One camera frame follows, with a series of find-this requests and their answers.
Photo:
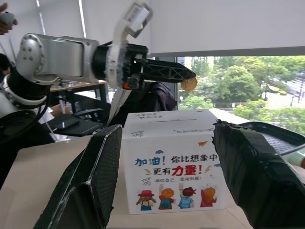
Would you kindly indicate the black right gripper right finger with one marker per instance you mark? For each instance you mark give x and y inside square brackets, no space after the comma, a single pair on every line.
[252,171]

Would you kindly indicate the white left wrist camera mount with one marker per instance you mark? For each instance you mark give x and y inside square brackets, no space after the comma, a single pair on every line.
[119,31]

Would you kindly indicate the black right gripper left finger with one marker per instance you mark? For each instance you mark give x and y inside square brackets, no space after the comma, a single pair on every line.
[95,167]

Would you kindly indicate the gold coin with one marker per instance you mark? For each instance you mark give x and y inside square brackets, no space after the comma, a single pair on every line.
[189,86]

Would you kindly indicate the person in white shirt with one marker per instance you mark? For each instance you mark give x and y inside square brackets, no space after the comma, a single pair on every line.
[57,111]

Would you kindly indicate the black mesh chair back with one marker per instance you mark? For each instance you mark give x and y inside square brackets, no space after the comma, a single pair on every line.
[274,140]

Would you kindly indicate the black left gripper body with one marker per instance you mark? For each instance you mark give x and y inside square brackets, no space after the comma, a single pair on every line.
[133,62]

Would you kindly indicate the bystander's bare hand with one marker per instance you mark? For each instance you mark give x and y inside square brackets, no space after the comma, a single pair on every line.
[4,29]

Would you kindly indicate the person in dark jacket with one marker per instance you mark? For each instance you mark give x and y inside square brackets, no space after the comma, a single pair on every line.
[152,100]

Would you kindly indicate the wooden desk with black frame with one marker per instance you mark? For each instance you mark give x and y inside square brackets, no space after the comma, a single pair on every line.
[78,85]

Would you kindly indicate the white roller blind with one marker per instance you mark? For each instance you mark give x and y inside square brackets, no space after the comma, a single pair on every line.
[226,23]

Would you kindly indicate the white cartoon-printed slot box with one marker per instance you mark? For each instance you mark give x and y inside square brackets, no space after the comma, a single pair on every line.
[166,148]

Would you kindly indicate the black office chair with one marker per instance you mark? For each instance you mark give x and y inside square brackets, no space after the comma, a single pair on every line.
[78,127]

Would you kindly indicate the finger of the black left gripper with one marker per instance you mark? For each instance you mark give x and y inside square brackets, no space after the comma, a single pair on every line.
[166,71]

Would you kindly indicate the grey handheld controller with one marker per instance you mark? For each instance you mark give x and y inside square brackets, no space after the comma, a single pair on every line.
[7,18]

